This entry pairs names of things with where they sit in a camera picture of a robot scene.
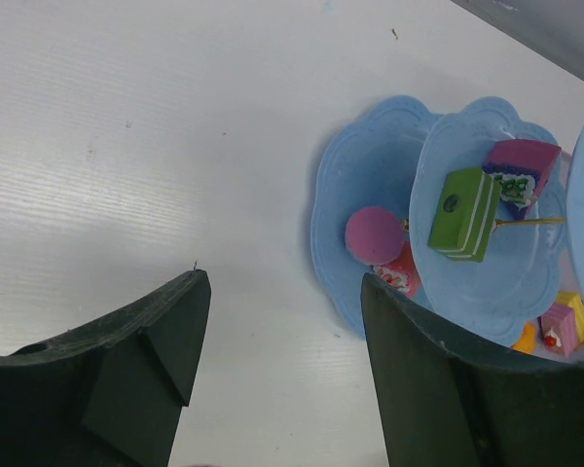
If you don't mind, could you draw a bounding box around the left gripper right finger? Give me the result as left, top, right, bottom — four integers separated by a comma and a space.
361, 274, 584, 466

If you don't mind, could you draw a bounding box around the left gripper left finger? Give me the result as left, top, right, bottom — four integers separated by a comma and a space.
0, 269, 211, 466

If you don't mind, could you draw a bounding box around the red pink macaron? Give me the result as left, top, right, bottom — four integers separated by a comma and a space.
373, 241, 421, 299

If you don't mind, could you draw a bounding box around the pink strawberry cake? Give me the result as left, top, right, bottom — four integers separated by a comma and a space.
539, 304, 579, 357

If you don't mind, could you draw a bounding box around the yellow pink cake slice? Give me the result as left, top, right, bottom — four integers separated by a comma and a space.
556, 291, 584, 343

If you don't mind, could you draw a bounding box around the green striped macaron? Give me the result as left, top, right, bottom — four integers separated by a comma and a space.
428, 167, 501, 263

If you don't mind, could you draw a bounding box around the purple cake slice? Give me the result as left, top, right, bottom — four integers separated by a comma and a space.
482, 139, 562, 220

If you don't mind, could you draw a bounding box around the orange cookie left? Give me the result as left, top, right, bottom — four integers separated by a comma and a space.
511, 322, 537, 354

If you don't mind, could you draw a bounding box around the purple serving tray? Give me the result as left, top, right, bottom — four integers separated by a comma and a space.
533, 344, 584, 364

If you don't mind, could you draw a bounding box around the blue three-tier cake stand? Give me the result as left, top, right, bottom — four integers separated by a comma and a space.
310, 95, 568, 346

